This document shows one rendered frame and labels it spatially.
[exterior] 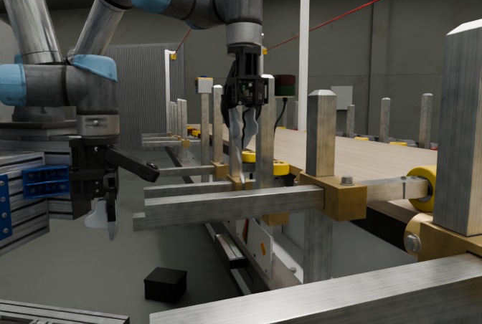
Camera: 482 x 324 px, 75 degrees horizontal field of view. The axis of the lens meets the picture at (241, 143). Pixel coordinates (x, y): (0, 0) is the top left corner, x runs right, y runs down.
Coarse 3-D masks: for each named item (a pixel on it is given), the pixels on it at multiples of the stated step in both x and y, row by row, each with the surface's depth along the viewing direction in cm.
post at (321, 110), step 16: (320, 96) 50; (336, 96) 51; (320, 112) 50; (320, 128) 50; (320, 144) 51; (320, 160) 51; (304, 224) 55; (320, 224) 52; (304, 240) 56; (320, 240) 53; (304, 256) 56; (320, 256) 53; (304, 272) 56; (320, 272) 53
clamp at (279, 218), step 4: (284, 212) 70; (288, 212) 71; (264, 216) 72; (268, 216) 69; (272, 216) 69; (276, 216) 70; (280, 216) 70; (284, 216) 70; (288, 216) 71; (264, 220) 72; (268, 220) 69; (272, 220) 69; (276, 220) 70; (280, 220) 70; (284, 220) 70; (288, 220) 71; (268, 224) 69; (272, 224) 70; (276, 224) 70; (280, 224) 70
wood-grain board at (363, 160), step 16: (224, 128) 278; (288, 144) 158; (304, 144) 158; (336, 144) 158; (352, 144) 158; (368, 144) 158; (384, 144) 158; (288, 160) 110; (304, 160) 110; (336, 160) 110; (352, 160) 110; (368, 160) 110; (384, 160) 110; (400, 160) 110; (416, 160) 110; (432, 160) 110; (352, 176) 83; (368, 176) 83; (384, 176) 83; (400, 176) 83; (384, 208) 62; (400, 208) 58
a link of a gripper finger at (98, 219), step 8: (104, 200) 61; (96, 208) 61; (104, 208) 61; (88, 216) 61; (96, 216) 61; (104, 216) 61; (88, 224) 61; (96, 224) 61; (104, 224) 62; (112, 224) 61; (112, 232) 62
